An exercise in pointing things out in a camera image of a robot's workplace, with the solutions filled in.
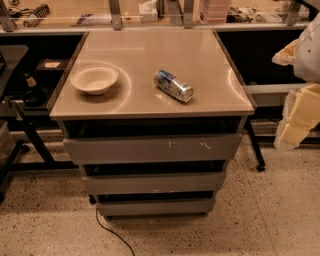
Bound silver blue drink can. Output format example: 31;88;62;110
153;70;194;103

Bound grey bottom drawer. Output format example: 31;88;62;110
96;198;215;216

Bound grey drawer cabinet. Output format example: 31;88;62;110
49;29;255;204

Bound white paper bowl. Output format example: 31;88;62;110
71;65;119;96

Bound grey drawer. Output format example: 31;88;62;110
82;172;226;195
96;198;215;216
64;133;242;165

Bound dark bottle with label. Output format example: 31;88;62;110
23;73;47;107

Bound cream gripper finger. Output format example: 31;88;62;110
272;39;298;66

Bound white tissue box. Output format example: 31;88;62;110
138;0;158;23

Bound black box with label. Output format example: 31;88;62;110
37;59;69;70

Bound grey top drawer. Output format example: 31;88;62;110
64;133;242;165

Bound pink stacked trays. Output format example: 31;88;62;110
198;0;231;24

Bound black floor cable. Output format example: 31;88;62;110
95;208;136;256

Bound black ribbed tool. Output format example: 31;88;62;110
23;4;50;27

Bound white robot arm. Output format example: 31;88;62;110
272;15;320;151

